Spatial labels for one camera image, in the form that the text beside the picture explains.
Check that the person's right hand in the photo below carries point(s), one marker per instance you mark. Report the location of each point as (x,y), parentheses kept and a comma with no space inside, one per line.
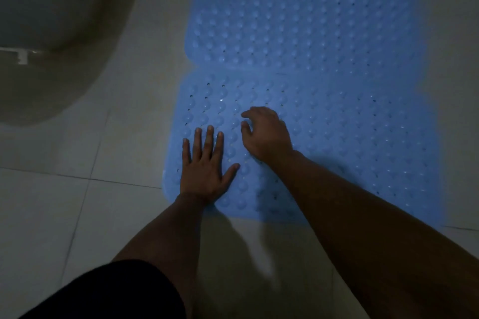
(269,139)

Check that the person's left hand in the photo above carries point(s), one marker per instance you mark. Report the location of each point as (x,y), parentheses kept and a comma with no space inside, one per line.
(204,176)

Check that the person's right thumb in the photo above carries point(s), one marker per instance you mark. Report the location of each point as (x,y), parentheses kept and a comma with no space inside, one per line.
(246,133)

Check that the person's left little finger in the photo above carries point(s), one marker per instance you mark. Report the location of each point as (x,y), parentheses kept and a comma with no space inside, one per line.
(186,150)

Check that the person's left middle finger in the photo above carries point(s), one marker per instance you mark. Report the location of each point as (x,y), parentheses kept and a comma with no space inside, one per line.
(208,141)

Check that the person's left thumb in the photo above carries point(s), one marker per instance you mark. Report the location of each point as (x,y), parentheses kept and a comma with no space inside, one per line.
(229,175)

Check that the blue studded rubber bath mat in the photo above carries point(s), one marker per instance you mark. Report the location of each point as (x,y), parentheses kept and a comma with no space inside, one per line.
(336,68)

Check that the person's right forearm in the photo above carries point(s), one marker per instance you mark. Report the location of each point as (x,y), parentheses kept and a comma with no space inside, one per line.
(374,240)

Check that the person's left forearm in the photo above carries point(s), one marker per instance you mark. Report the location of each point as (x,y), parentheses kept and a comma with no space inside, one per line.
(168,240)

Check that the black shorts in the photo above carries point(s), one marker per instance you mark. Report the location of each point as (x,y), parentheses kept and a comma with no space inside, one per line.
(112,292)

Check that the white ceramic toilet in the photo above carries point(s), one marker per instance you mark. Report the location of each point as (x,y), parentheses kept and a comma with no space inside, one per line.
(56,12)

